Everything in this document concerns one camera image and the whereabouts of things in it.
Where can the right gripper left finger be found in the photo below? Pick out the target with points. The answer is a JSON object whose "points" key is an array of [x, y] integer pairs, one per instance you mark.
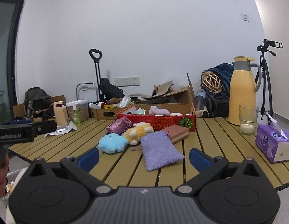
{"points": [[77, 169]]}

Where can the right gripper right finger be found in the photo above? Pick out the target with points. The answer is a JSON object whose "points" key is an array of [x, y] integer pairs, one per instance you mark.
{"points": [[210, 169]]}

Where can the light blue plush toy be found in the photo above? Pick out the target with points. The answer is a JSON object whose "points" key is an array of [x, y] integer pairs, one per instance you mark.
{"points": [[112, 143]]}

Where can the purple linen sachet pouch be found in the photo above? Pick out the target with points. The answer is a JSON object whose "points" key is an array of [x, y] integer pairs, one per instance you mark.
{"points": [[158, 151]]}

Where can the pink satin bow scrunchie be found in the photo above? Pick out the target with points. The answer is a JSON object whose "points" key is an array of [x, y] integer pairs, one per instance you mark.
{"points": [[119, 126]]}

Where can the yellow white plush hamster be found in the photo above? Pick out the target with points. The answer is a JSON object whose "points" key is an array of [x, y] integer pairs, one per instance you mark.
{"points": [[134, 134]]}

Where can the lilac fluffy towel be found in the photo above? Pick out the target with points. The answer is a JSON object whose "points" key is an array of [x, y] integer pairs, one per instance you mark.
{"points": [[159, 111]]}

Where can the person's left hand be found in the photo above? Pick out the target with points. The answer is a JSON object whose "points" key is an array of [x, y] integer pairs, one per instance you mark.
{"points": [[3, 175]]}

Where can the dark backpack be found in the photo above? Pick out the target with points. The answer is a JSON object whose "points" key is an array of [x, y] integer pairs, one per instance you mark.
{"points": [[38, 104]]}

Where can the white paper packet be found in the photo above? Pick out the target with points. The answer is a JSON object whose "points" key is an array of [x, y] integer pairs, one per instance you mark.
{"points": [[61, 130]]}

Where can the beige carton box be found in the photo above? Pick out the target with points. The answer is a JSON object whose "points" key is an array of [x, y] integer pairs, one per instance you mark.
{"points": [[61, 114]]}

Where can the green soap bottle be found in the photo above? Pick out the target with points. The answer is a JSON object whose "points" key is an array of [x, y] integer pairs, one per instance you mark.
{"points": [[75, 114]]}

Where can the clear grain container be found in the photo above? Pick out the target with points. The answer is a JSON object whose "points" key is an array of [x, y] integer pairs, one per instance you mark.
{"points": [[82, 106]]}

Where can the small brown cardboard tray box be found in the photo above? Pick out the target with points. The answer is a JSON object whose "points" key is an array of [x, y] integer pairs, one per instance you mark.
{"points": [[110, 113]]}

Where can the black suitcase bag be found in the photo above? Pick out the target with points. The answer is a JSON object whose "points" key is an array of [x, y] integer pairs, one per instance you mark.
{"points": [[217, 107]]}

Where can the white lint roller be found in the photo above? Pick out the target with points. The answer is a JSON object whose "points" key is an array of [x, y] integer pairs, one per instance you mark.
{"points": [[99, 105]]}

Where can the white round pad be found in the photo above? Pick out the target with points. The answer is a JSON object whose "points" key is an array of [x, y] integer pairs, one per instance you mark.
{"points": [[175, 114]]}

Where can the glass with white candle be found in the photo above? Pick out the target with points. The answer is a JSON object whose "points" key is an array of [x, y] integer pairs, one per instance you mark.
{"points": [[248, 116]]}

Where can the blue lid water bottle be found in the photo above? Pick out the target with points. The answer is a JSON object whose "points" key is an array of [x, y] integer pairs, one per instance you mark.
{"points": [[200, 100]]}

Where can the red orange cardboard box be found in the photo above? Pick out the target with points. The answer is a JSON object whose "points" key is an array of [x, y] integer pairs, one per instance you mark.
{"points": [[159, 122]]}

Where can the purple tissue box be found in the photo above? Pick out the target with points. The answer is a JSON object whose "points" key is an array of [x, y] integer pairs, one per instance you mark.
{"points": [[273, 141]]}

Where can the large open cardboard box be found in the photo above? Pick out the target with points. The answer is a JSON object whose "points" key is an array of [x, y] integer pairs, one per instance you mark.
{"points": [[181, 95]]}

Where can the black bag on trolley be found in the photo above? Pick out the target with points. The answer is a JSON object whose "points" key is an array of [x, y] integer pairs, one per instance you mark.
{"points": [[109, 90]]}

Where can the clear iridescent plastic bag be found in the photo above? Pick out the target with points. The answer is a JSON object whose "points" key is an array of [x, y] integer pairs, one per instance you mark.
{"points": [[139, 111]]}

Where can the woven rattan ball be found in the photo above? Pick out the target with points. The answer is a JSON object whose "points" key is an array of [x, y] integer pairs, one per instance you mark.
{"points": [[211, 82]]}

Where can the beige fleece insole mat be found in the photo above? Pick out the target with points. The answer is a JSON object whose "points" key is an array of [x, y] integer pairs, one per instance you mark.
{"points": [[158, 91]]}

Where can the yellow thermos jug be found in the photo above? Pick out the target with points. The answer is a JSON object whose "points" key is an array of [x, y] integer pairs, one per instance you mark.
{"points": [[243, 87]]}

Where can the dark blue velvet cloth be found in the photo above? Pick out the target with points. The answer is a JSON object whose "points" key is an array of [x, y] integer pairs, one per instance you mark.
{"points": [[224, 71]]}

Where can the silver metal chair frame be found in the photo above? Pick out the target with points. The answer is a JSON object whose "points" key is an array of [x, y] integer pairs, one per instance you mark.
{"points": [[87, 91]]}

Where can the black camera tripod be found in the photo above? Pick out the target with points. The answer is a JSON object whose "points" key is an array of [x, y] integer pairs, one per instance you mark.
{"points": [[264, 76]]}

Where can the white wall socket strip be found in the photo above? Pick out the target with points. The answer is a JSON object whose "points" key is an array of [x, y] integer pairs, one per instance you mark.
{"points": [[127, 81]]}

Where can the white wall switch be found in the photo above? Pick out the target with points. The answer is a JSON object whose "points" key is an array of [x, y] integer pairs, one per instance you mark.
{"points": [[245, 17]]}

